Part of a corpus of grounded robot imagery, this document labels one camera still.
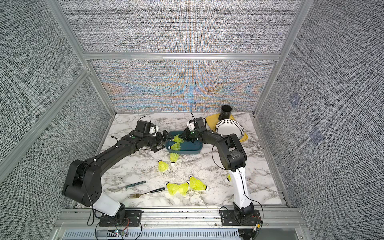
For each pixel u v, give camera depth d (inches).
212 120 44.7
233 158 22.7
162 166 35.6
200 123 33.4
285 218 29.5
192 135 35.2
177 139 37.8
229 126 43.2
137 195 30.9
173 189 32.6
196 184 32.9
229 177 33.7
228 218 28.8
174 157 36.4
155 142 29.9
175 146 37.4
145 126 27.5
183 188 32.1
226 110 43.5
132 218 28.8
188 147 39.2
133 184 33.0
